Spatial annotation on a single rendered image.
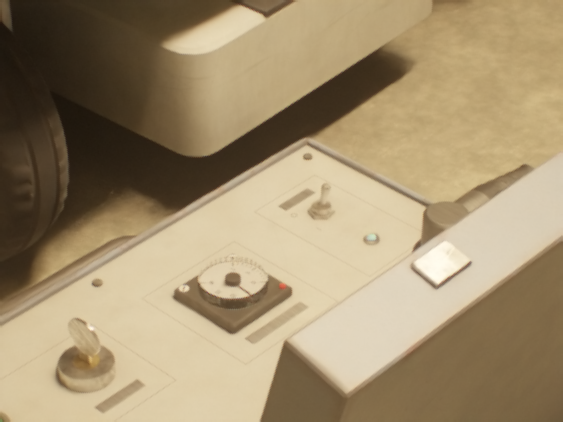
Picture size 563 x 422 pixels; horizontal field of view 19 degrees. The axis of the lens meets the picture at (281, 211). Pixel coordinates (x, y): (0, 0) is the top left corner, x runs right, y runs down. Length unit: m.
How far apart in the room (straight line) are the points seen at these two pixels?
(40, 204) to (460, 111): 0.36
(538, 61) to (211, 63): 0.33
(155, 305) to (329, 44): 0.27
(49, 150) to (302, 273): 0.16
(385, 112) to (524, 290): 0.65
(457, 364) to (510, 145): 0.63
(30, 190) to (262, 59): 0.18
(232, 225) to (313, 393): 0.49
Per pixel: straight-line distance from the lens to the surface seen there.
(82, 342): 0.90
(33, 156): 0.99
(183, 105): 1.06
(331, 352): 0.52
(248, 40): 1.07
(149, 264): 0.99
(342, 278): 0.97
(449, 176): 1.16
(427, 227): 0.92
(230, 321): 0.93
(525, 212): 0.59
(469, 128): 1.21
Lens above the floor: 0.66
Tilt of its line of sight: 36 degrees down
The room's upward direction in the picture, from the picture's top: straight up
